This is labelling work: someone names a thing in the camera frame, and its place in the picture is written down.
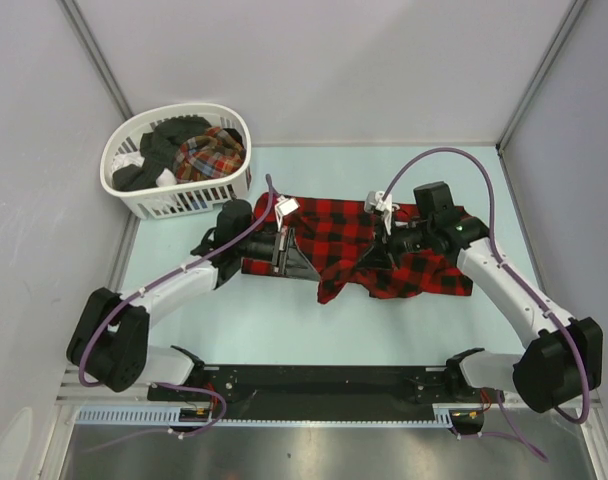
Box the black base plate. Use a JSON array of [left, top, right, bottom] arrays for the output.
[[147, 363, 505, 432]]

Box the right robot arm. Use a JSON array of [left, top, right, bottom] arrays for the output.
[[358, 182, 603, 413]]

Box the white garment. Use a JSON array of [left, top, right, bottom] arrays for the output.
[[111, 152, 177, 192]]

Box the multicolour plaid shirt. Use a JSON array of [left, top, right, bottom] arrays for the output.
[[173, 127, 246, 183]]

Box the white cable duct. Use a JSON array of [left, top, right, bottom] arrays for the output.
[[75, 405, 452, 428]]

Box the aluminium corner post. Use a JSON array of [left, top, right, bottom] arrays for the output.
[[56, 0, 133, 120], [495, 0, 589, 156]]

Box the aluminium frame rail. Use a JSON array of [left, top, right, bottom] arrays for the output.
[[54, 364, 599, 409]]

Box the red black plaid shirt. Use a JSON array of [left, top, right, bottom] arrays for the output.
[[241, 195, 473, 304]]

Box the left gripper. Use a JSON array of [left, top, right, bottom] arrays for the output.
[[236, 226, 319, 282]]

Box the dark grey garment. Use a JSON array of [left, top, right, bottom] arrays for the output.
[[112, 116, 211, 192]]

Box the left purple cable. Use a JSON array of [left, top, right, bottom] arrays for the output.
[[78, 173, 285, 451]]

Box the white laundry basket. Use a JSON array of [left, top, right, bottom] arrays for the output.
[[100, 103, 252, 219]]

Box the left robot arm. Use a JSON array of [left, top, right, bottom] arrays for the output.
[[66, 196, 319, 400]]

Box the right aluminium corner post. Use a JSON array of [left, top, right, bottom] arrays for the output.
[[495, 0, 589, 156]]

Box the left aluminium corner post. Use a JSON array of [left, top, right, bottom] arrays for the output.
[[56, 0, 133, 120]]

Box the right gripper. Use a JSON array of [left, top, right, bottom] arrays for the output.
[[356, 214, 434, 272]]

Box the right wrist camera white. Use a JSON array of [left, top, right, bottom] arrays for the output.
[[364, 191, 397, 219]]

